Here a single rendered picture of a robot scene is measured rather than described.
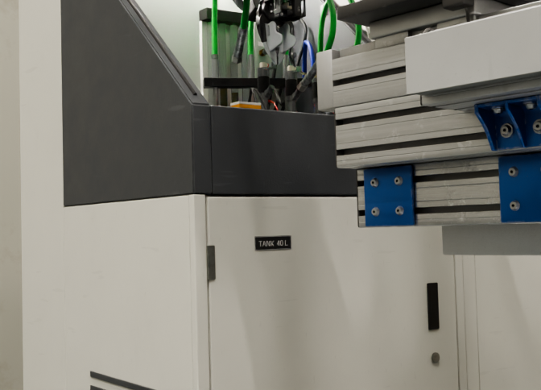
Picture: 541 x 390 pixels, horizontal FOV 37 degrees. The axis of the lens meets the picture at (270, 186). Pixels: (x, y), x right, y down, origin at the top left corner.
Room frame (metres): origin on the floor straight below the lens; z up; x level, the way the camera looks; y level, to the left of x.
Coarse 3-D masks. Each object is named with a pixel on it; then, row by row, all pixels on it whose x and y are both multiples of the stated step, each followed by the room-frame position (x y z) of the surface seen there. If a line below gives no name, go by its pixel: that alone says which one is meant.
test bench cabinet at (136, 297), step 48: (96, 240) 1.75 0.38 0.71; (144, 240) 1.58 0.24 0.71; (192, 240) 1.43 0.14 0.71; (96, 288) 1.75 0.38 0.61; (144, 288) 1.58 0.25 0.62; (192, 288) 1.44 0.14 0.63; (96, 336) 1.76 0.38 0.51; (144, 336) 1.58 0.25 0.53; (192, 336) 1.44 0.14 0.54; (96, 384) 1.76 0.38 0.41; (144, 384) 1.58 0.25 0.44; (192, 384) 1.44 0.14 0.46
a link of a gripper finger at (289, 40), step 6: (288, 24) 1.80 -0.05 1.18; (282, 30) 1.81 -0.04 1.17; (288, 30) 1.80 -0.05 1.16; (288, 36) 1.79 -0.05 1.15; (294, 36) 1.78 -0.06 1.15; (288, 42) 1.79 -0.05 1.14; (294, 42) 1.78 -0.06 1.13; (276, 48) 1.81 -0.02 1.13; (282, 48) 1.81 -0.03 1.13; (288, 48) 1.79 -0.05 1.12; (282, 54) 1.81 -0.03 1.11
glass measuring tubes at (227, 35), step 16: (208, 16) 2.04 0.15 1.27; (224, 16) 2.07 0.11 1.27; (240, 16) 2.10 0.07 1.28; (208, 32) 2.06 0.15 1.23; (224, 32) 2.08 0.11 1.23; (208, 48) 2.06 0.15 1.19; (224, 48) 2.08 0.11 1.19; (208, 64) 2.06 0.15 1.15; (224, 64) 2.08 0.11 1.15; (240, 64) 2.13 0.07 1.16; (208, 96) 2.07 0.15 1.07; (224, 96) 2.08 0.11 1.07; (240, 96) 2.13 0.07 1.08
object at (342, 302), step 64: (256, 256) 1.51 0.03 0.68; (320, 256) 1.60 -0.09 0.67; (384, 256) 1.70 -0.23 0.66; (448, 256) 1.82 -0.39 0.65; (256, 320) 1.50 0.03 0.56; (320, 320) 1.59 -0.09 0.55; (384, 320) 1.70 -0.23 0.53; (448, 320) 1.81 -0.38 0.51; (256, 384) 1.50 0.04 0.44; (320, 384) 1.59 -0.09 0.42; (384, 384) 1.69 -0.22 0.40; (448, 384) 1.81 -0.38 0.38
